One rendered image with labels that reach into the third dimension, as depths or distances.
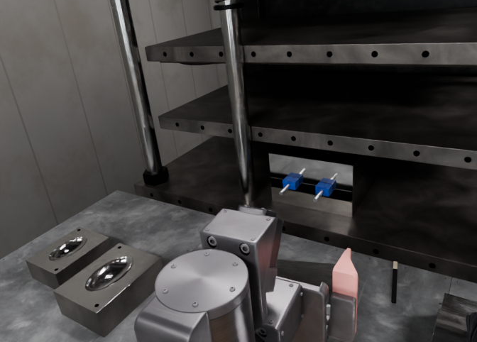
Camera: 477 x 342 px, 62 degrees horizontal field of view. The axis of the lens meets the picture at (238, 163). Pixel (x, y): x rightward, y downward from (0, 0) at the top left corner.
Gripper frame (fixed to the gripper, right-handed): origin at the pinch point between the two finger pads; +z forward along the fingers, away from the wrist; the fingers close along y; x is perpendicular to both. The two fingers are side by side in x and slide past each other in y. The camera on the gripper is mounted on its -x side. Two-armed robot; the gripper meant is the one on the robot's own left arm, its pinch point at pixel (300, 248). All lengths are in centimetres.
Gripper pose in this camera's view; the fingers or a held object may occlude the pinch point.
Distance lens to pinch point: 43.3
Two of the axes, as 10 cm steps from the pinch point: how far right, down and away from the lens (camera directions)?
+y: -8.9, -1.1, 4.5
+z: 4.5, -3.9, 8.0
